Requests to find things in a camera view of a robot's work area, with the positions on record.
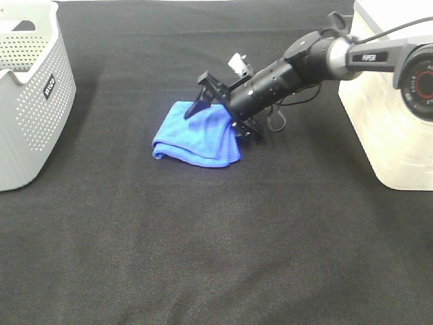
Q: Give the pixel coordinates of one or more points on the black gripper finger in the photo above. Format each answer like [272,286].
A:
[203,101]
[239,131]

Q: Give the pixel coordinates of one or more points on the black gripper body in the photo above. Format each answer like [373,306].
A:
[245,98]

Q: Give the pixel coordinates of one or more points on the blue towel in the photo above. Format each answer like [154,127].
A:
[206,139]

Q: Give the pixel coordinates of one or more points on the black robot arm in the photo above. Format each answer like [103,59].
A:
[323,55]

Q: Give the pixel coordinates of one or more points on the black table cloth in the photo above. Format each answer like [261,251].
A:
[299,231]

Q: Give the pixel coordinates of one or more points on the white plastic basket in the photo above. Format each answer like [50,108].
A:
[398,144]

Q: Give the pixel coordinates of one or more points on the grey perforated plastic basket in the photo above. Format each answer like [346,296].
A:
[37,90]

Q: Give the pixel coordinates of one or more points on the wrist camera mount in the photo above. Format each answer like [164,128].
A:
[240,66]

